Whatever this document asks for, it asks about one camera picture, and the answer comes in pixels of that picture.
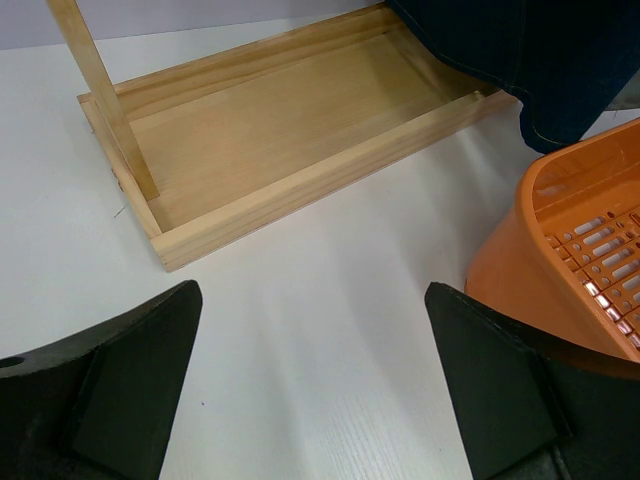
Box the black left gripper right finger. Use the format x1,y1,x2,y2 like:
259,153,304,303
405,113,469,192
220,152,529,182
425,282,639,479

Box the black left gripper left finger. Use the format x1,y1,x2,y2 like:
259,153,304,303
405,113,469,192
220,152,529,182
1,280,203,479

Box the dark blue denim garment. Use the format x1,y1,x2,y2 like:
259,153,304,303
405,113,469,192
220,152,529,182
389,0,639,154

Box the grey pleated skirt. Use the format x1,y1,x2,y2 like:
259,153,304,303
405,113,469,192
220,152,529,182
606,72,640,111

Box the orange plastic basket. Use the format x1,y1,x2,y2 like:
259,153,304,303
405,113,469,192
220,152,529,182
464,120,639,361

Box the wooden clothes rack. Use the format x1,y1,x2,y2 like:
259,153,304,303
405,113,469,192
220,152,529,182
49,1,512,272

